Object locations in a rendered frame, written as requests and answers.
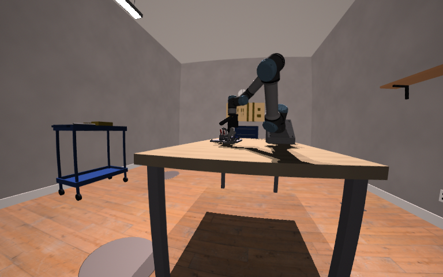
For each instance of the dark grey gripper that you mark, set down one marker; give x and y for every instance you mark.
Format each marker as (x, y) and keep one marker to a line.
(233, 123)

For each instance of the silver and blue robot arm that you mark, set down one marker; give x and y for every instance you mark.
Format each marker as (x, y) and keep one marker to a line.
(268, 73)

